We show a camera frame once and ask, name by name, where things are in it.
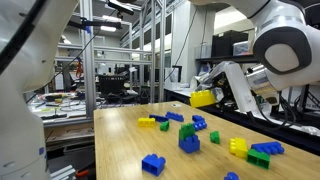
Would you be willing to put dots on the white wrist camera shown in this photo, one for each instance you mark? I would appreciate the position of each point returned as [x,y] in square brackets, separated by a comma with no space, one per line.
[240,90]

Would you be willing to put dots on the black wall shelf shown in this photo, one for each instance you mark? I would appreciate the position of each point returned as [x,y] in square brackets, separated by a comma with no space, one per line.
[226,59]

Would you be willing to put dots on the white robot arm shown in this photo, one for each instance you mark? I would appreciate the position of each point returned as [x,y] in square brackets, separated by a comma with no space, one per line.
[20,133]

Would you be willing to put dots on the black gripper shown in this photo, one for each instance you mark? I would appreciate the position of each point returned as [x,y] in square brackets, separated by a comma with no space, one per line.
[230,96]

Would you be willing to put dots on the white side table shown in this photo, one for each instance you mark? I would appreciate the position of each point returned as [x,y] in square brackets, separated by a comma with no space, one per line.
[178,90]

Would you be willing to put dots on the clear storage container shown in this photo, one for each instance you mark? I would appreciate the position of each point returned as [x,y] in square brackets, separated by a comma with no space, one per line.
[240,47]

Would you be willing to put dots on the short blue lego brick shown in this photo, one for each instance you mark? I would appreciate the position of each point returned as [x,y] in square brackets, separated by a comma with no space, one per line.
[197,117]
[189,144]
[153,164]

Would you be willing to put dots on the black mesh basket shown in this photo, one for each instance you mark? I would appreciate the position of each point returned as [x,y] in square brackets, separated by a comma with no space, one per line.
[111,84]

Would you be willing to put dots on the long blue lego brick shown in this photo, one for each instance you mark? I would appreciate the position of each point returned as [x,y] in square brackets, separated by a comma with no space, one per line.
[231,176]
[159,118]
[268,147]
[200,125]
[174,116]

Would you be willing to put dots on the cluttered background workbench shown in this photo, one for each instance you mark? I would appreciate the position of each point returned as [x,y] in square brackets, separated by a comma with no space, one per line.
[66,105]

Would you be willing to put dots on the black case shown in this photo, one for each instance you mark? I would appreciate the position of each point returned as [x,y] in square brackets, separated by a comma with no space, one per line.
[230,43]

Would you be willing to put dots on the clear plastic bag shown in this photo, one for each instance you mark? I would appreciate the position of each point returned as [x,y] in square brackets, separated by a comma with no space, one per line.
[206,75]

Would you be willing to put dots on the white table grommet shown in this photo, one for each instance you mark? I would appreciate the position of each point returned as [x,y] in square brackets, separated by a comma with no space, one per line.
[176,105]

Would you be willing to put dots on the small green lego brick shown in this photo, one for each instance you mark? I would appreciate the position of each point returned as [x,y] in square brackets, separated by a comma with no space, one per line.
[164,125]
[215,137]

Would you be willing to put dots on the yellow three-stud lego brick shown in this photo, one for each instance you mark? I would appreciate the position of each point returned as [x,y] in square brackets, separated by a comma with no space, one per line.
[202,98]
[146,122]
[238,147]

